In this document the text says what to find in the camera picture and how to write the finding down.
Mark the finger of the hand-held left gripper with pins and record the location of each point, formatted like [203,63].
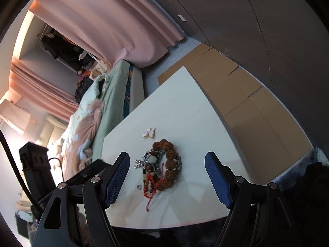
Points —
[87,171]

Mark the dark clothing pile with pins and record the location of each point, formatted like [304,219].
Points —
[82,87]

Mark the wide pink curtain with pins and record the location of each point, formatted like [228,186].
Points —
[110,18]

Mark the bed with green sheet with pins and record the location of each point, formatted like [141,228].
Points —
[113,103]

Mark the white air conditioner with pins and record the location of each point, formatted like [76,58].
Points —
[15,115]

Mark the cream padded headboard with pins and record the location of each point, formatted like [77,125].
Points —
[48,131]

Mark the peach printed blanket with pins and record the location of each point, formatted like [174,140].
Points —
[84,123]

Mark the flattened brown cardboard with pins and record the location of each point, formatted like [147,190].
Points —
[257,108]

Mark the open wardrobe with dark clothes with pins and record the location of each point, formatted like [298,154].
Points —
[59,46]

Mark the narrow pink curtain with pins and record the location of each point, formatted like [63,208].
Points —
[38,87]

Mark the dark cloth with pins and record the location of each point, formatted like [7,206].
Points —
[316,185]

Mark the white bed frame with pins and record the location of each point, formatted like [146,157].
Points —
[136,87]

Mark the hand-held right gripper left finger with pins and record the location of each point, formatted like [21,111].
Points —
[118,177]

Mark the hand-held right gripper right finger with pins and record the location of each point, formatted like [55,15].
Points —
[217,180]

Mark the grey fluffy rug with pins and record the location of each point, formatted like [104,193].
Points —
[321,154]

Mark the white wall tag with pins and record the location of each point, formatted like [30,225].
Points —
[181,17]

